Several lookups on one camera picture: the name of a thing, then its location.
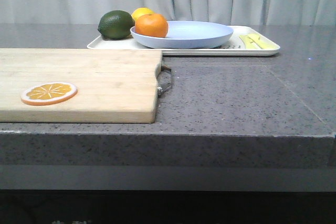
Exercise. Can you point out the orange slice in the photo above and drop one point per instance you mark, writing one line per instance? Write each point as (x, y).
(49, 93)

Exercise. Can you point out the yellow lemon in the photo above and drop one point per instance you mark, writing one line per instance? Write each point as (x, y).
(141, 11)

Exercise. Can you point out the green lime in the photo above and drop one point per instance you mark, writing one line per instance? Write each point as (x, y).
(115, 24)

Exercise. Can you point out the white tray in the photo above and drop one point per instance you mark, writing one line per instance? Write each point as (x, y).
(234, 47)

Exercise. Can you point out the orange fruit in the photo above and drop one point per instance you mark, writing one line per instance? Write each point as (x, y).
(153, 25)

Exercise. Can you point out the wooden cutting board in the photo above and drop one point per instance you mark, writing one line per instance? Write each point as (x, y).
(114, 85)

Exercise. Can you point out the light blue plate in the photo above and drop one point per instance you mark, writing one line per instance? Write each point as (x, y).
(187, 35)

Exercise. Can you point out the metal cutting board handle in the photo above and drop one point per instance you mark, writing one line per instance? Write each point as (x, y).
(164, 78)

